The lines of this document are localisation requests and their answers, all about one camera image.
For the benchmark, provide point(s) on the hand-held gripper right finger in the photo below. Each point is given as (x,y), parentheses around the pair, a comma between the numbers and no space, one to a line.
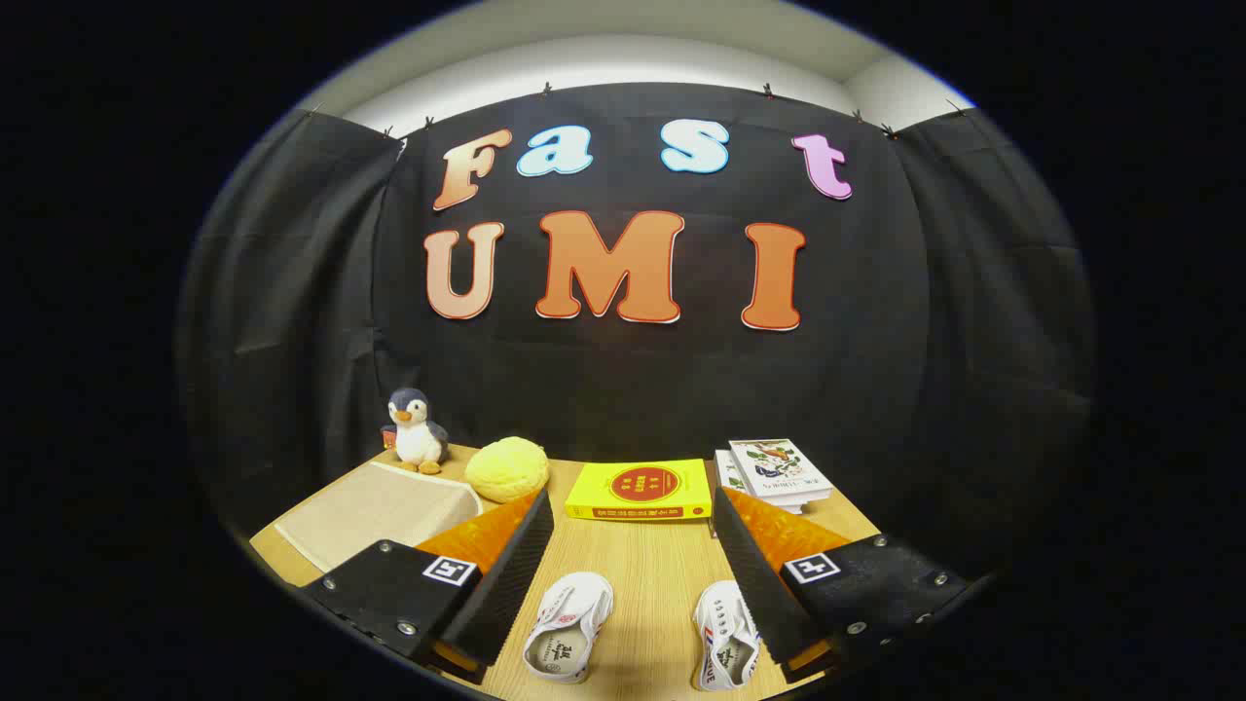
(750,574)

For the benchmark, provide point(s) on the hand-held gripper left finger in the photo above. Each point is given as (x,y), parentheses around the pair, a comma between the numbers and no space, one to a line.
(516,565)

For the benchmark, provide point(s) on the white canvas shoe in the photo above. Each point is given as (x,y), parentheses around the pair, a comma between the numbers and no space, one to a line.
(569,623)
(725,638)

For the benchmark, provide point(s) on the beige fabric storage box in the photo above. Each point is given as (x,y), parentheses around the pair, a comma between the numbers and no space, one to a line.
(380,506)

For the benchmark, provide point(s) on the yellow round plush cushion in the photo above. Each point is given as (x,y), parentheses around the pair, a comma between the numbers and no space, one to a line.
(506,469)

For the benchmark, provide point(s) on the white book with bird cover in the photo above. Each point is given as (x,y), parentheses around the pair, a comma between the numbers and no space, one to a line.
(779,467)

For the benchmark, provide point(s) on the yellow book with red circle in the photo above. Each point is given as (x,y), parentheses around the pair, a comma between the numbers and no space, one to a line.
(638,487)

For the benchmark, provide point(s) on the penguin plush toy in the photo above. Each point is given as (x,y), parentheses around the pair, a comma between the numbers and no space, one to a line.
(417,438)

